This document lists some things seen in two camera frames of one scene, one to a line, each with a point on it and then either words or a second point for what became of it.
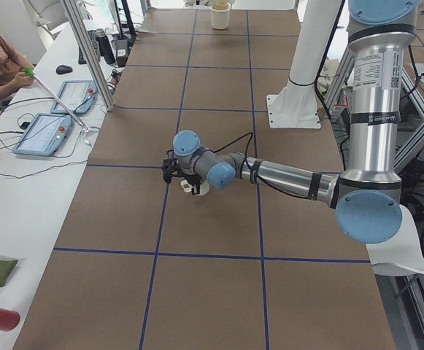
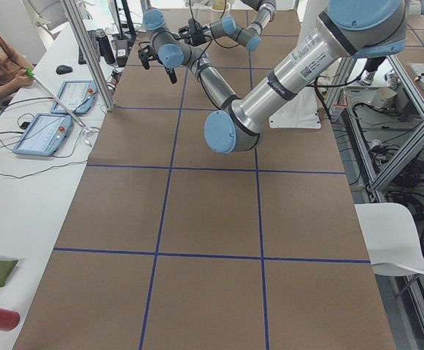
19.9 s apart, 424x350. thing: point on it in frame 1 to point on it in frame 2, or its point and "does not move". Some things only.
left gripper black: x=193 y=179 to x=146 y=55
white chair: x=402 y=253 does not move
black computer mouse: x=63 y=69 does not move
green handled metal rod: x=28 y=72 does not move
